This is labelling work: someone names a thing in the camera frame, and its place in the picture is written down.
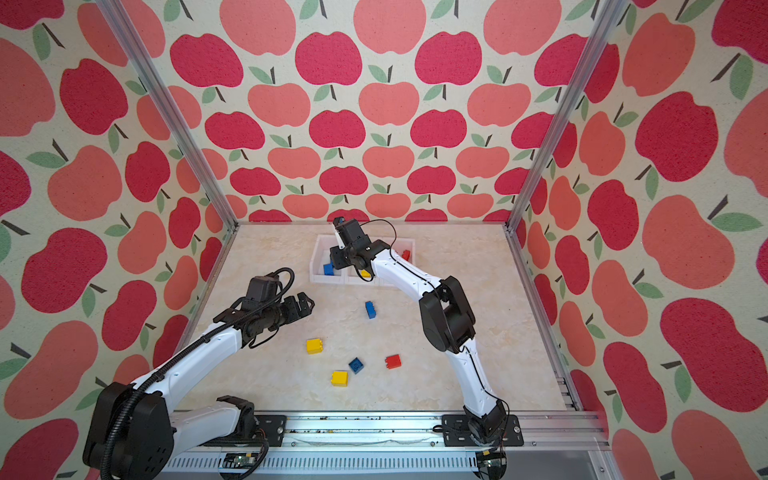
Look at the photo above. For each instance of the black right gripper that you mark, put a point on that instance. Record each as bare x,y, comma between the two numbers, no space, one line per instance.
336,261

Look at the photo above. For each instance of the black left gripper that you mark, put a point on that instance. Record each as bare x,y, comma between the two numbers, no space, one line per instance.
294,312

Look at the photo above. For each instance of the yellow lego brick front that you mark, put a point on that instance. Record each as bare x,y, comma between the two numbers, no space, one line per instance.
340,378

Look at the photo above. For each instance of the dark blue lego brick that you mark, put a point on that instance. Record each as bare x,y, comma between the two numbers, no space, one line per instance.
356,365

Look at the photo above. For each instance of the red small lego brick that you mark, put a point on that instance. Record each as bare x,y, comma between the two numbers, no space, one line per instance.
393,362

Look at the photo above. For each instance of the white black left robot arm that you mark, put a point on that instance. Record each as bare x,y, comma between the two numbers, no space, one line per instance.
135,428

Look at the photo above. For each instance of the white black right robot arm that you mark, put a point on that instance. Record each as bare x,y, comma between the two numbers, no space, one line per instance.
448,323

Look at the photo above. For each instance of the white middle plastic bin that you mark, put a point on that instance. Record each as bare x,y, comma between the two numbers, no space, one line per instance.
360,279

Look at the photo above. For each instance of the white left plastic bin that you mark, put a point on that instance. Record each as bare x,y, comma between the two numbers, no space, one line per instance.
320,257

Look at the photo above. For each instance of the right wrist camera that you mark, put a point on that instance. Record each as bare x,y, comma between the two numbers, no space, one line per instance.
349,233

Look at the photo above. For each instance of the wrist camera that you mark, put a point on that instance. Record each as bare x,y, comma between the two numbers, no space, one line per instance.
263,292
349,233

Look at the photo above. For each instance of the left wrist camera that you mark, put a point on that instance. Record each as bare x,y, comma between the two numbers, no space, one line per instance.
263,292

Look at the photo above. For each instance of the right aluminium corner post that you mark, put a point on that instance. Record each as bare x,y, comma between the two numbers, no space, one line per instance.
597,41

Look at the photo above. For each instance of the aluminium corner post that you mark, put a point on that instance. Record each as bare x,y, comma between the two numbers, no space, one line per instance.
597,41
130,40

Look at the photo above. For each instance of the left aluminium corner post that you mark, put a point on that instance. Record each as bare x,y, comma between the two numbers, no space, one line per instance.
130,40

